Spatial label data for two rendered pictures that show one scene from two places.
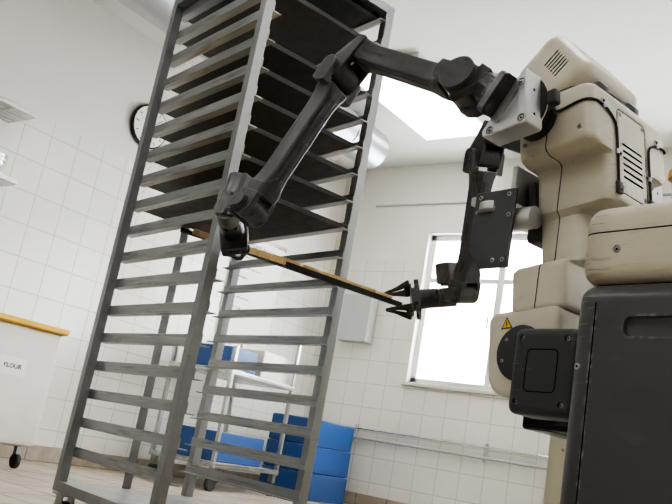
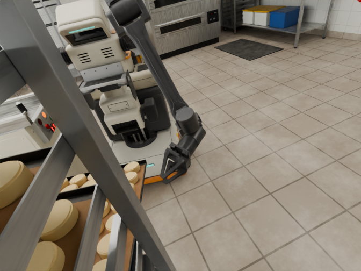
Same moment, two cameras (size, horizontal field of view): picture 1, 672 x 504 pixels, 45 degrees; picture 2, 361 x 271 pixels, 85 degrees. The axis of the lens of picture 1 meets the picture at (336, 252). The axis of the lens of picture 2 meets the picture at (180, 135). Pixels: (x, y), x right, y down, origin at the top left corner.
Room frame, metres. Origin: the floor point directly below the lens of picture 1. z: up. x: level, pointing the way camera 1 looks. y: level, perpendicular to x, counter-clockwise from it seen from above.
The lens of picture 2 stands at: (2.25, 0.54, 1.27)
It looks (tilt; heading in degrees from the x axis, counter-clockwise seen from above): 38 degrees down; 219
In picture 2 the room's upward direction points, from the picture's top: 13 degrees counter-clockwise
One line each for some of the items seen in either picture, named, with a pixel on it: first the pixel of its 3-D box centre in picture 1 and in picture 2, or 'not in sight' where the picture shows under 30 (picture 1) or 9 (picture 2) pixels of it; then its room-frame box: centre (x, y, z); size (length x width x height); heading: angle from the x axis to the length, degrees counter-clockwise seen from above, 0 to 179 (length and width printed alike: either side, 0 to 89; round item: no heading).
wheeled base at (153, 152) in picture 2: not in sight; (145, 147); (1.37, -0.58, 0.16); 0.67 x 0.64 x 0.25; 38
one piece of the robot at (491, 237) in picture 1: (536, 234); (107, 86); (1.60, -0.40, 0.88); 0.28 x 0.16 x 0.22; 128
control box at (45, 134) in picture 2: not in sight; (45, 121); (1.88, -0.70, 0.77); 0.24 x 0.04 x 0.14; 47
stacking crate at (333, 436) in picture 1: (312, 432); not in sight; (6.67, -0.08, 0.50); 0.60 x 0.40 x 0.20; 144
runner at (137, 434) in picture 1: (127, 432); not in sight; (2.41, 0.49, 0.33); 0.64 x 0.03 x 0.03; 38
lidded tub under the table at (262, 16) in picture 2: not in sight; (268, 15); (-2.62, -0.40, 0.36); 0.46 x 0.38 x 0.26; 142
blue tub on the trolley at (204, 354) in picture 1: (222, 358); not in sight; (5.78, 0.65, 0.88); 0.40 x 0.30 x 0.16; 56
